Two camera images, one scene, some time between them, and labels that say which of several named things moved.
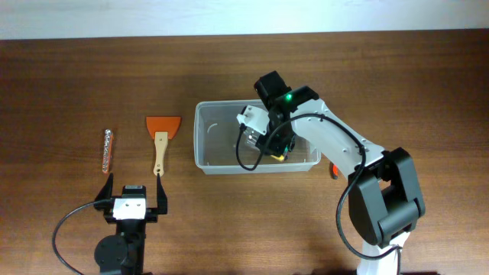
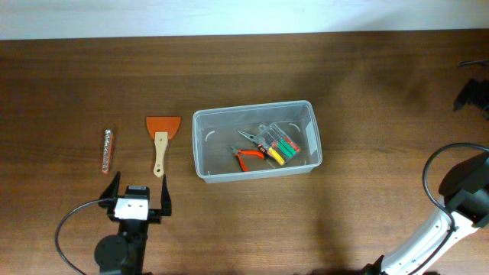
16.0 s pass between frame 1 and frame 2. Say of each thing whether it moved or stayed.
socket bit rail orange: stayed
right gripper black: moved
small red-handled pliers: moved
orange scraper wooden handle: stayed
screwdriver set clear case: moved
